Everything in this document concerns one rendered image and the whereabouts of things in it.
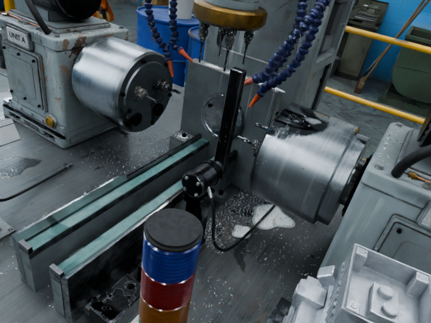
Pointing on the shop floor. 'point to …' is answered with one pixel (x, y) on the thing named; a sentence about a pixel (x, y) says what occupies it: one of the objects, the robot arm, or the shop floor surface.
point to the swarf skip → (411, 76)
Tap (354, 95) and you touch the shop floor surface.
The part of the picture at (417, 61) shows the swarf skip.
